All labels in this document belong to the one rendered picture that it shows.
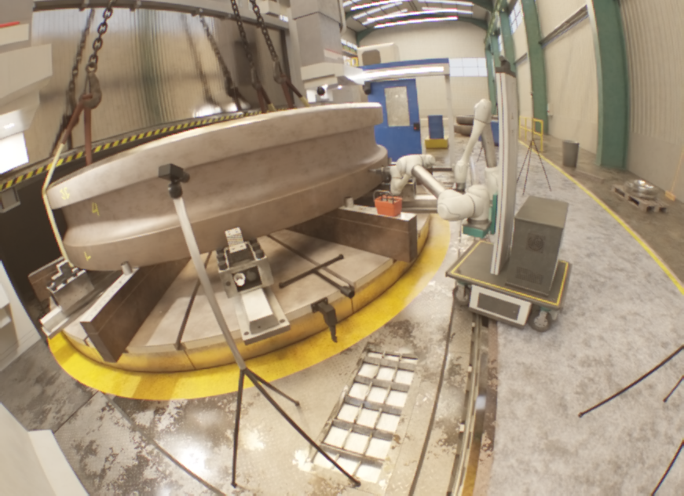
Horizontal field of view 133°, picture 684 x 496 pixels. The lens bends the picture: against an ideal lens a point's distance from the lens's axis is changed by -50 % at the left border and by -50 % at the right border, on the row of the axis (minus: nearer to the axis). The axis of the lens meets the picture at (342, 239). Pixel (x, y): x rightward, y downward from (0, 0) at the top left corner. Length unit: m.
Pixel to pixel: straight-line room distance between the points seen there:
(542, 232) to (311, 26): 6.05
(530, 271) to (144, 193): 2.87
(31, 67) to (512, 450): 3.64
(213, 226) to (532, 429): 2.47
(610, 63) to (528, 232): 9.01
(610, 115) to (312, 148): 9.26
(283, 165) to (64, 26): 3.81
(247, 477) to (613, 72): 11.12
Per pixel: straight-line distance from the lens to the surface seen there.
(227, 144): 2.18
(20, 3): 3.20
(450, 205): 1.85
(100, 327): 2.25
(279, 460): 1.73
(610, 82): 10.47
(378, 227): 2.44
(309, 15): 6.95
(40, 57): 2.51
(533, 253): 2.04
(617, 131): 10.54
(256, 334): 1.87
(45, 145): 4.28
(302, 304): 2.09
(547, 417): 1.92
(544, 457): 1.79
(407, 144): 7.47
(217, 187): 2.34
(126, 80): 4.88
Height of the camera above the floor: 1.52
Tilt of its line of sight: 24 degrees down
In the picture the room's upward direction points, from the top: 8 degrees counter-clockwise
